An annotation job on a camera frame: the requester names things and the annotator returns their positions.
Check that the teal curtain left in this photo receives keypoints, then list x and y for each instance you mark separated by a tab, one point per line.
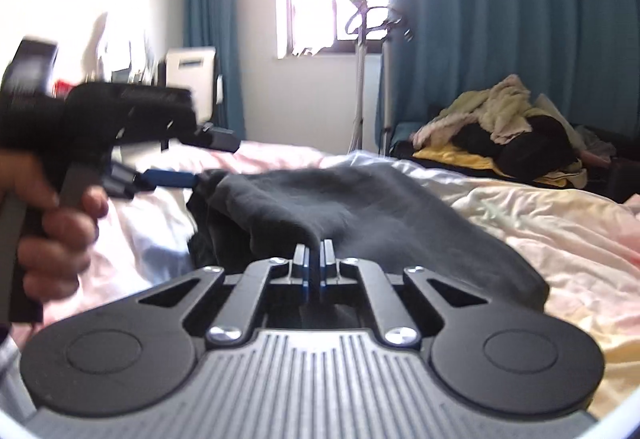
214	23

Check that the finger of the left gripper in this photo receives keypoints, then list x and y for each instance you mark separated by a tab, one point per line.
216	138
121	181

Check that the black sofa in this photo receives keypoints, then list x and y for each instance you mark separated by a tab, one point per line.
611	160

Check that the black jeans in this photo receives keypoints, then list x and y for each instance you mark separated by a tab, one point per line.
372	212

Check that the pastel pink bed sheet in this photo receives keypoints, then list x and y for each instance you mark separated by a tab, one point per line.
585	246

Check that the teal curtain right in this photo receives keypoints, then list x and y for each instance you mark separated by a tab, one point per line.
581	54

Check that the black garment on pile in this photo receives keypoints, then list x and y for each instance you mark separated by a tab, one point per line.
530	155

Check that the person left hand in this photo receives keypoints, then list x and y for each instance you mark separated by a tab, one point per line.
54	262

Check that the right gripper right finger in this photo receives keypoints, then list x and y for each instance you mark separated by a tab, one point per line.
363	282

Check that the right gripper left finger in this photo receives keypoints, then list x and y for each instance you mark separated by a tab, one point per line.
273	281

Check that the cream knitted blanket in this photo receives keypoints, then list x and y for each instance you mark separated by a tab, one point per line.
502	111

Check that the white black chair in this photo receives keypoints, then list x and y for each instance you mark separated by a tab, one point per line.
196	70

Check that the yellow garment on pile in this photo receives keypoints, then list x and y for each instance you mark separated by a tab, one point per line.
574	177

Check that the teal curtain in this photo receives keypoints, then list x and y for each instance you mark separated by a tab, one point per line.
581	54
214	23

